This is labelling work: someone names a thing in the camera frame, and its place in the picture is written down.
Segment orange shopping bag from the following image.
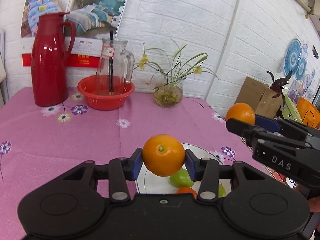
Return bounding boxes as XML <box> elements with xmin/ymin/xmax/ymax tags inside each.
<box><xmin>296</xmin><ymin>97</ymin><xmax>320</xmax><ymax>129</ymax></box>

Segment pink floral tablecloth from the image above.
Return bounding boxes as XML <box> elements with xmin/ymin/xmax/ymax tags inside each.
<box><xmin>1</xmin><ymin>88</ymin><xmax>267</xmax><ymax>239</ymax></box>

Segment green box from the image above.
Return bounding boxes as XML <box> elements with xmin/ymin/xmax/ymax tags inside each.
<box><xmin>281</xmin><ymin>94</ymin><xmax>302</xmax><ymax>123</ymax></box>

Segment person's right hand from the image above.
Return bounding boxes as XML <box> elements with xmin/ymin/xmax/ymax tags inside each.
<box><xmin>307</xmin><ymin>195</ymin><xmax>320</xmax><ymax>233</ymax></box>

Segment white water dispenser machine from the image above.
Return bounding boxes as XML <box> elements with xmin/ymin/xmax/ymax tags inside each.
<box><xmin>0</xmin><ymin>29</ymin><xmax>9</xmax><ymax>108</ymax></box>

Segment glass vase with plant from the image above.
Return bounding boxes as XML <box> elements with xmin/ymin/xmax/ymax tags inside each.
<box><xmin>134</xmin><ymin>39</ymin><xmax>216</xmax><ymax>108</ymax></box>

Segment small green apple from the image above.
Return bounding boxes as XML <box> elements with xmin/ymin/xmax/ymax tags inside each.
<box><xmin>218</xmin><ymin>184</ymin><xmax>226</xmax><ymax>198</ymax></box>

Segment smooth orange front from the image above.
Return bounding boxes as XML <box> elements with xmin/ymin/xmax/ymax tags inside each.
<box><xmin>142</xmin><ymin>134</ymin><xmax>185</xmax><ymax>177</ymax></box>

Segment dark purple potted plant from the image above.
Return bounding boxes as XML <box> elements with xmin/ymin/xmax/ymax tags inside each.
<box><xmin>266</xmin><ymin>70</ymin><xmax>292</xmax><ymax>106</ymax></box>

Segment blue decorative wall plates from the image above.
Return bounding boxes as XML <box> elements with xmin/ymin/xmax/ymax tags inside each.
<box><xmin>281</xmin><ymin>38</ymin><xmax>316</xmax><ymax>81</ymax></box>

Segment bedding wall calendar poster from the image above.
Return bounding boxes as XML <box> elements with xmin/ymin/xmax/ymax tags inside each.
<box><xmin>20</xmin><ymin>0</ymin><xmax>127</xmax><ymax>68</ymax></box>

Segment red thermos jug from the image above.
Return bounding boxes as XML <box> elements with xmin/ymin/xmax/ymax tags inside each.
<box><xmin>31</xmin><ymin>12</ymin><xmax>76</xmax><ymax>107</ymax></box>

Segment red plastic basket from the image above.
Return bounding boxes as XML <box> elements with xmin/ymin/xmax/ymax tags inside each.
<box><xmin>77</xmin><ymin>75</ymin><xmax>135</xmax><ymax>111</ymax></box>

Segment textured orange tangerine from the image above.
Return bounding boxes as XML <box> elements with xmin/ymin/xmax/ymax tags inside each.
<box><xmin>175</xmin><ymin>187</ymin><xmax>197</xmax><ymax>199</ymax></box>

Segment clear glass pitcher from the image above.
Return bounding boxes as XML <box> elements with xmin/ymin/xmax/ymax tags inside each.
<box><xmin>95</xmin><ymin>30</ymin><xmax>135</xmax><ymax>94</ymax></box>

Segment brown cardboard box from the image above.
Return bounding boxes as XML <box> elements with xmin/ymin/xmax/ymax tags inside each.
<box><xmin>235</xmin><ymin>76</ymin><xmax>283</xmax><ymax>119</ymax></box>

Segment white ceramic plate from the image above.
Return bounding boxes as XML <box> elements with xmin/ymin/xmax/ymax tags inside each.
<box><xmin>136</xmin><ymin>143</ymin><xmax>227</xmax><ymax>194</ymax></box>

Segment smooth orange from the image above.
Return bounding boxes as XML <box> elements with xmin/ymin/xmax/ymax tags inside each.
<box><xmin>142</xmin><ymin>134</ymin><xmax>185</xmax><ymax>177</ymax></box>
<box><xmin>226</xmin><ymin>102</ymin><xmax>255</xmax><ymax>125</ymax></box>

